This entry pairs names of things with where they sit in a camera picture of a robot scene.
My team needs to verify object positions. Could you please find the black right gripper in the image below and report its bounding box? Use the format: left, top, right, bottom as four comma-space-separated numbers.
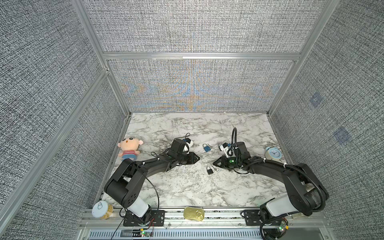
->
211, 155, 242, 169

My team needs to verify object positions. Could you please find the black padlock shackle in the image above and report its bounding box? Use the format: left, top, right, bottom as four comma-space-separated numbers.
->
207, 166, 218, 175

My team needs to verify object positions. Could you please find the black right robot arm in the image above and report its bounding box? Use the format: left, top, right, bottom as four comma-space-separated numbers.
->
213, 142, 329, 223

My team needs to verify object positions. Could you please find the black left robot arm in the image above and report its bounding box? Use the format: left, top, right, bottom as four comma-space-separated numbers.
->
104, 139, 200, 224

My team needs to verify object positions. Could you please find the light blue alarm clock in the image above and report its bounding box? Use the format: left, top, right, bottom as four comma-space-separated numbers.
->
265, 147, 283, 161

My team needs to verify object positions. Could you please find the gold sardine tin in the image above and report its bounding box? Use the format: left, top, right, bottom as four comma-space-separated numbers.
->
183, 207, 205, 222

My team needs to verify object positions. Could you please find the plush doll toy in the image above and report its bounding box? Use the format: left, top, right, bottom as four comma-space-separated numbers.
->
118, 138, 144, 161

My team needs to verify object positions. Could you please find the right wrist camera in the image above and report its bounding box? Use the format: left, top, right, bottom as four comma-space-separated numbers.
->
219, 143, 234, 158

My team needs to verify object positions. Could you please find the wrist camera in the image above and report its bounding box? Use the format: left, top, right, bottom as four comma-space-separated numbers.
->
219, 143, 234, 158
183, 138, 194, 154

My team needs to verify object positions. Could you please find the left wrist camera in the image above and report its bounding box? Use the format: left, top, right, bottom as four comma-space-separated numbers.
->
183, 138, 194, 154

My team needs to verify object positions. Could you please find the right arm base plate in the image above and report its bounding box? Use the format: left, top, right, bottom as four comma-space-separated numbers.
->
240, 209, 284, 226

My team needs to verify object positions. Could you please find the aluminium front rail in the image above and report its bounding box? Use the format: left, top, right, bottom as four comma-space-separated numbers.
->
79, 207, 331, 229

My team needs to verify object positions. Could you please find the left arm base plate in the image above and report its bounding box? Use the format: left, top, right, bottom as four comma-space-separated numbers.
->
123, 209, 165, 228

